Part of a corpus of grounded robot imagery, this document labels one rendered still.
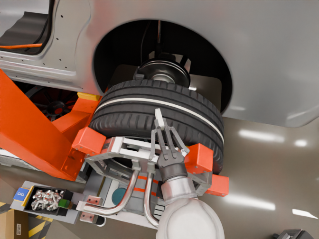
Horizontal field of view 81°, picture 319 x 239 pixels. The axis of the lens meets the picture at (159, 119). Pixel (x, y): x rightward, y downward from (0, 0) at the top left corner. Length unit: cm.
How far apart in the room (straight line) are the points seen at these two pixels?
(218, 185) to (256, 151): 124
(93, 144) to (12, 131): 29
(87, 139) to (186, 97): 40
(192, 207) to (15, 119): 70
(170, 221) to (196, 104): 51
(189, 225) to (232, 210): 154
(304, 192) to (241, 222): 64
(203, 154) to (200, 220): 35
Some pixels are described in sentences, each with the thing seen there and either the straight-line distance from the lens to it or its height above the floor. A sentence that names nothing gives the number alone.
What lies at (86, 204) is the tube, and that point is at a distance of 77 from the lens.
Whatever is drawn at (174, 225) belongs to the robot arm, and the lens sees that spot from 31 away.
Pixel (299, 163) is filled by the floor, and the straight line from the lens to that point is 226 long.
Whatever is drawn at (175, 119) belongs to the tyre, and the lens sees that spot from 66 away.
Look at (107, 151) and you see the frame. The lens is 70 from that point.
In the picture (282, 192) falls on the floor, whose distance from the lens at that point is 206.
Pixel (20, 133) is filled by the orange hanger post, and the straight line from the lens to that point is 88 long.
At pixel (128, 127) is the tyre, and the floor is 116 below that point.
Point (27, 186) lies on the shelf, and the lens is 157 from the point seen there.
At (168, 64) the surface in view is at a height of 101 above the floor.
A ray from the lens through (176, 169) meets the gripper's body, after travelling 53.
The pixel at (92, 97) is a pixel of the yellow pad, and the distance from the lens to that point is 138.
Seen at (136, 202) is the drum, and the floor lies 91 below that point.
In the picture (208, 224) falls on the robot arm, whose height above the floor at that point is 142.
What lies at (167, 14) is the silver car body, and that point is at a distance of 80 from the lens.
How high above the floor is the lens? 173
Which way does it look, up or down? 58 degrees down
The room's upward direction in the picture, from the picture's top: straight up
